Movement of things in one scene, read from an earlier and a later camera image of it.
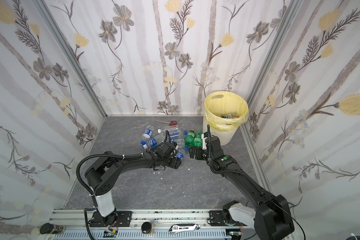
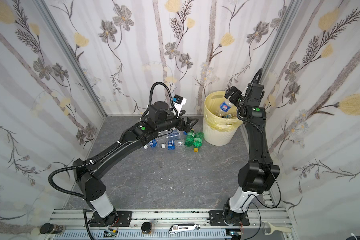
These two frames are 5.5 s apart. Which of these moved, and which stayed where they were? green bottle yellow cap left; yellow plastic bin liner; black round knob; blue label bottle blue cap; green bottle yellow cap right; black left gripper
Moved: black left gripper; blue label bottle blue cap
Stayed: black round knob; yellow plastic bin liner; green bottle yellow cap left; green bottle yellow cap right
